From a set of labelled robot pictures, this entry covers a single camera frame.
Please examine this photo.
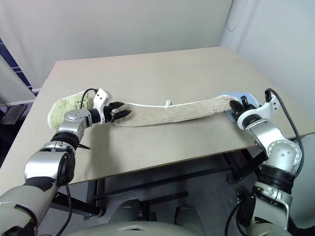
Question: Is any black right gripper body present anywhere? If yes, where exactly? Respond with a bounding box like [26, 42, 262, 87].
[235, 103, 258, 117]

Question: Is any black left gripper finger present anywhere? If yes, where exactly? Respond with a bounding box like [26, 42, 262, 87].
[111, 100, 127, 111]
[111, 110, 133, 122]

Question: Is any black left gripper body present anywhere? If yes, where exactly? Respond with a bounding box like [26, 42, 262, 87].
[104, 102, 117, 123]

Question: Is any beige towel with white edging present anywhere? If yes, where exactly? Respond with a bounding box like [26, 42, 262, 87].
[113, 94, 237, 129]

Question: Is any folded blue towel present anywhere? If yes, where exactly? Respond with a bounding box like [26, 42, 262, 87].
[220, 90, 262, 124]

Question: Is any folded green towel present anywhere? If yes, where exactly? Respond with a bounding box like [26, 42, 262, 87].
[46, 90, 99, 130]

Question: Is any dark rounded shape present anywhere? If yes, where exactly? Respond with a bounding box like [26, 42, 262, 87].
[112, 198, 150, 222]
[174, 205, 206, 231]

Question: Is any blue striped panel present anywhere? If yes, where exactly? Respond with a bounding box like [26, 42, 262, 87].
[0, 36, 34, 92]

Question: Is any grey robot torso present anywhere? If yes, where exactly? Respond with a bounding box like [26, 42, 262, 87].
[70, 219, 199, 236]

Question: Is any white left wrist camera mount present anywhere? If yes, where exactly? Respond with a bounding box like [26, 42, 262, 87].
[92, 87, 111, 123]

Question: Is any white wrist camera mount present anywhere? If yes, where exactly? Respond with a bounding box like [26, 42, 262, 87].
[236, 89, 282, 129]
[92, 87, 111, 123]

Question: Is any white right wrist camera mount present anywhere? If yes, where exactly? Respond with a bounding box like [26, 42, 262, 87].
[236, 89, 282, 129]

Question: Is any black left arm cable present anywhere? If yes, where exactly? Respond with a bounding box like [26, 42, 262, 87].
[58, 88, 99, 236]

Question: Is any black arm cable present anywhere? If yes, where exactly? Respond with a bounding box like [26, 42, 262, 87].
[225, 88, 305, 236]
[58, 88, 99, 236]

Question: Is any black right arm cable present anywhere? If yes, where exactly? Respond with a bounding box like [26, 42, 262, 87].
[225, 88, 305, 236]

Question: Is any black metal table frame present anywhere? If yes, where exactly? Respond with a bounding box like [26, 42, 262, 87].
[51, 147, 261, 220]

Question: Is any grey metal base plate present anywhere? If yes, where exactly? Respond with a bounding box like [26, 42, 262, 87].
[5, 104, 28, 124]

